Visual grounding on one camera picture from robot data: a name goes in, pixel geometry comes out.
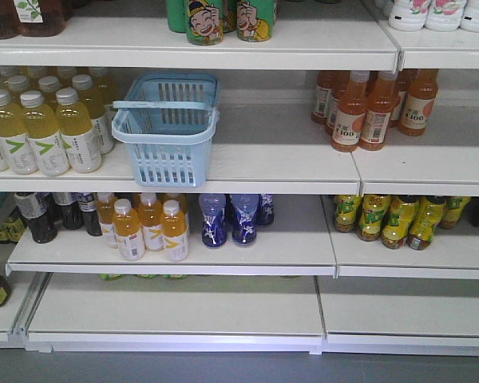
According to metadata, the white peach drink bottle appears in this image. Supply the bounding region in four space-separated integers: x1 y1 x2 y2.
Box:
388 0 430 32
424 0 466 32
460 0 479 33

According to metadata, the pale yellow drink bottle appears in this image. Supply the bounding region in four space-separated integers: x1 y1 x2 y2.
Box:
72 74 114 154
0 89 38 175
20 90 69 176
55 88 102 173

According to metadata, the blue sports drink bottle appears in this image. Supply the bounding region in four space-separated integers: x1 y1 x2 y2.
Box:
231 194 259 247
256 194 275 227
199 193 227 248

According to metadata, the light blue plastic basket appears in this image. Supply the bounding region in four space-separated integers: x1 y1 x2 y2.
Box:
112 73 220 188

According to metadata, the dark tea bottle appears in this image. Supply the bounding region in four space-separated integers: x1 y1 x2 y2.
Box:
53 192 84 230
14 191 57 243
77 192 102 236

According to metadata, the orange C100 juice bottle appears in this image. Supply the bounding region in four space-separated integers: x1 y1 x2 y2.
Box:
331 70 370 152
358 71 398 151
398 69 439 136

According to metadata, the yellow lemon tea bottle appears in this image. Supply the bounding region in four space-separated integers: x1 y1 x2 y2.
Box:
333 195 362 232
439 196 472 230
381 195 419 250
407 195 445 251
358 194 391 242

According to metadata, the orange vitamin drink bottle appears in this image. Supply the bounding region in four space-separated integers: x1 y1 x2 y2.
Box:
138 192 164 251
161 199 189 262
97 192 118 248
113 199 145 261

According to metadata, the green cartoon drink can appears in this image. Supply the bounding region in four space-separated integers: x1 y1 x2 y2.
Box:
236 1 273 42
185 0 224 46

